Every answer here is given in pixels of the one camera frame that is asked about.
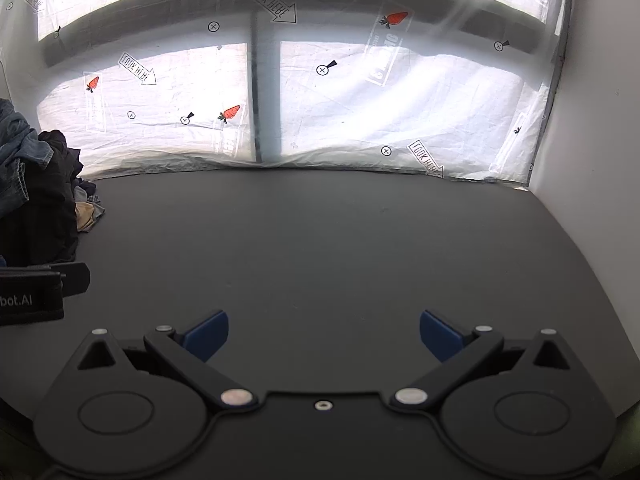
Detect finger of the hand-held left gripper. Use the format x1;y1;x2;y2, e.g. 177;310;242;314
47;262;91;297

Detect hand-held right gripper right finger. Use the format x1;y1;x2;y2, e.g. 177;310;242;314
382;309;574;415

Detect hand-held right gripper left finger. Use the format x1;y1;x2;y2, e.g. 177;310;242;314
76;309;259;415

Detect blue denim jeans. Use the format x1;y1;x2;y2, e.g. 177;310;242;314
0;98;55;218

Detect black clothes pile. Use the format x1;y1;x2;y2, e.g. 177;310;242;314
0;130;98;267

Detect beige cloth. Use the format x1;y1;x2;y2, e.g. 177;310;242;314
75;201;97;234

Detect white printed curtain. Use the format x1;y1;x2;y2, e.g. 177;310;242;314
0;0;573;191

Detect window frame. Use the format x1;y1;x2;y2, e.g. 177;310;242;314
40;0;566;165

